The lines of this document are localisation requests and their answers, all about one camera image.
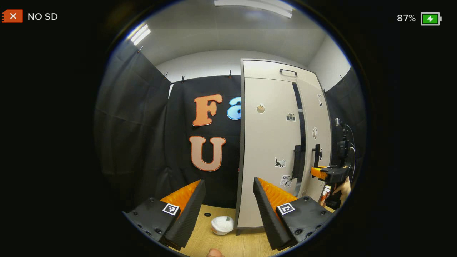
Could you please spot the white orange book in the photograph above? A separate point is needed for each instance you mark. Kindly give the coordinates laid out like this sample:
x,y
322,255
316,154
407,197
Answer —
x,y
325,194

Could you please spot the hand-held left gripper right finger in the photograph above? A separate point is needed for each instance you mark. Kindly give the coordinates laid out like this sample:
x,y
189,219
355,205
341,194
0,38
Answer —
x,y
267,214

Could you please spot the beige cabinet door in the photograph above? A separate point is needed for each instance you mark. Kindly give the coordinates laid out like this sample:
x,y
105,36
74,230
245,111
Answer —
x,y
267,135
314,114

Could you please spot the black backdrop cloth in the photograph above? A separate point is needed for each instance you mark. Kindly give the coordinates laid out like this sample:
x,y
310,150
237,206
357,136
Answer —
x,y
150,125

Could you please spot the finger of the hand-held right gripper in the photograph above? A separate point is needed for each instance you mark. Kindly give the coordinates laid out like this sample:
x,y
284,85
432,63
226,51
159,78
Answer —
x,y
318,173

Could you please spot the long ceiling light tube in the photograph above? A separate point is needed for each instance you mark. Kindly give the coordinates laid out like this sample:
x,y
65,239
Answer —
x,y
140,34

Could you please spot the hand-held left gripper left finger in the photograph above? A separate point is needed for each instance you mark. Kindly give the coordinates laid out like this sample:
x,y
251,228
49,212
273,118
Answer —
x,y
187,217

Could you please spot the white round object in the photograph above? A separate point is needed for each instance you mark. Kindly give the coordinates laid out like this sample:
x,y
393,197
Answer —
x,y
222,225

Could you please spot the beige double-door shoe cabinet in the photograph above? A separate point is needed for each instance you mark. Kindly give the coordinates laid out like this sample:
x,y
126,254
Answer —
x,y
242,142

